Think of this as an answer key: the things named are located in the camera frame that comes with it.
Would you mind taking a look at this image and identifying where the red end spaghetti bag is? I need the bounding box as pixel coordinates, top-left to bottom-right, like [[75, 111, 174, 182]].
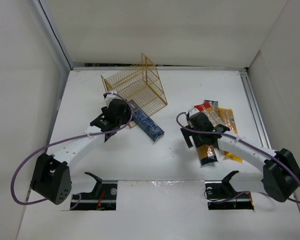
[[194, 100, 226, 127]]

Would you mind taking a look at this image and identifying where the dark blue pasta box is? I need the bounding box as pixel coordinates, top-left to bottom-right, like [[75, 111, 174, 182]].
[[129, 99, 165, 142]]

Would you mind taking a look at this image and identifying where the yellow end spaghetti bag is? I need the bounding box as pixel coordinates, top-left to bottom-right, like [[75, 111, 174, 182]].
[[218, 107, 243, 163]]

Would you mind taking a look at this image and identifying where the blue label spaghetti bag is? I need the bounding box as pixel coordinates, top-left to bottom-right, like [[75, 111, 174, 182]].
[[196, 145, 218, 167]]

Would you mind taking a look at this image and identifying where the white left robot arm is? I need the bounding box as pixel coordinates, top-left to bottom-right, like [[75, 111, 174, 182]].
[[30, 98, 132, 205]]

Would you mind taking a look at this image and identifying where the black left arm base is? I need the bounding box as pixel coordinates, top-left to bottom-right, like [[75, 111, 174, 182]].
[[69, 172, 118, 211]]

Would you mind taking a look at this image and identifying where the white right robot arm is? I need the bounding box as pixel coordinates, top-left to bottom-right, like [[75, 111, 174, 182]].
[[180, 108, 300, 204]]

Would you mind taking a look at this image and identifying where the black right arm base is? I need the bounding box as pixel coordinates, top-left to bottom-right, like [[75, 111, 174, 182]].
[[203, 170, 254, 211]]

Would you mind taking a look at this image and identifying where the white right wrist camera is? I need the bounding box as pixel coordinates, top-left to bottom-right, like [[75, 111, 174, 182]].
[[186, 107, 198, 118]]

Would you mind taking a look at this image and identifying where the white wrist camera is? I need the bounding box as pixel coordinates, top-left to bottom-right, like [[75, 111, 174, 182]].
[[103, 90, 118, 107], [186, 107, 198, 118]]

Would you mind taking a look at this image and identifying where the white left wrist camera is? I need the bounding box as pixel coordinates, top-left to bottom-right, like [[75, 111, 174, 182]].
[[103, 90, 118, 107]]

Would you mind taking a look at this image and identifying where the gold wire shelf rack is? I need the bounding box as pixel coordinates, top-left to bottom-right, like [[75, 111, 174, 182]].
[[101, 54, 168, 117]]

